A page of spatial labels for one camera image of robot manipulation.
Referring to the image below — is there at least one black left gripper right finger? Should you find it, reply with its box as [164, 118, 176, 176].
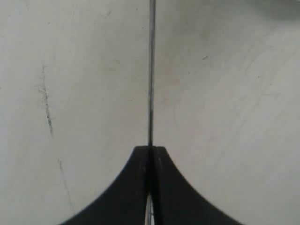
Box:
[150, 147, 240, 225]

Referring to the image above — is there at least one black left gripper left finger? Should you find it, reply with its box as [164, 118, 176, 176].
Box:
[63, 146, 150, 225]

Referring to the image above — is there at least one thin metal skewer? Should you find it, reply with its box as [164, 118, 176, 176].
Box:
[145, 0, 156, 225]

